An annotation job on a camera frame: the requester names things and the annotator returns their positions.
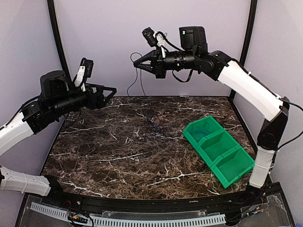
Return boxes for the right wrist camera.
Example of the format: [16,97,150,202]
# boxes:
[142,27,168,58]

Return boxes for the black front rail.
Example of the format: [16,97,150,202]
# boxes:
[42,191,267,214]

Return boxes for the light blue cable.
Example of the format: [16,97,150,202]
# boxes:
[191,122,214,138]

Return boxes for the white slotted cable duct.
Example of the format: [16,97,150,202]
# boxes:
[30,202,226,227]

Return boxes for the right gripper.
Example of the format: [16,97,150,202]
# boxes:
[134,45,198,78]

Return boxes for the green bin near compartment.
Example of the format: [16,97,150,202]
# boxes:
[211,146,255,189]

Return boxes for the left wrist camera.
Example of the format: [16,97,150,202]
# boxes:
[73,58,94,91]

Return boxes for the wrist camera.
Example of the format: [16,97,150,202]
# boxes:
[73,58,94,91]
[142,27,168,58]

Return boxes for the left black frame post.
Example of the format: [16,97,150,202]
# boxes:
[47,0,75,98]

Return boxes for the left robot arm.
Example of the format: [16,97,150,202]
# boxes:
[0,70,116,206]

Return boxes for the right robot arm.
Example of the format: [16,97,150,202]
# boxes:
[134,26,289,205]

